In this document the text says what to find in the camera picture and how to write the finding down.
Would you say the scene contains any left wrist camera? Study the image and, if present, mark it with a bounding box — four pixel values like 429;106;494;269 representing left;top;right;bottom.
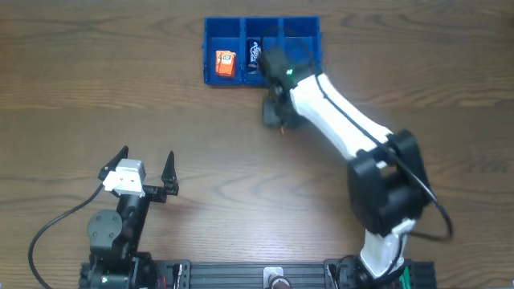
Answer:
102;158;148;197

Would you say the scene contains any blue tray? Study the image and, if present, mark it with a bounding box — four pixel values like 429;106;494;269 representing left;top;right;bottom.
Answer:
203;15;323;86

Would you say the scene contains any mounting rail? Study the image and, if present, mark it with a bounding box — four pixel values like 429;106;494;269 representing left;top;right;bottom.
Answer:
80;259;437;289

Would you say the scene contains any blue candy pack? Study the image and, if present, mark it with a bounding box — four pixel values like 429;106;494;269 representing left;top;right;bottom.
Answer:
246;38;263;75

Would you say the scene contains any black cable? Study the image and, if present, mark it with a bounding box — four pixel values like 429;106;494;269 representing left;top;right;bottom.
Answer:
263;26;455;274
27;182;106;289

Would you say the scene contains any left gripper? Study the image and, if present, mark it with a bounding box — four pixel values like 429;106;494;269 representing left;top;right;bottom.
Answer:
99;145;180;203

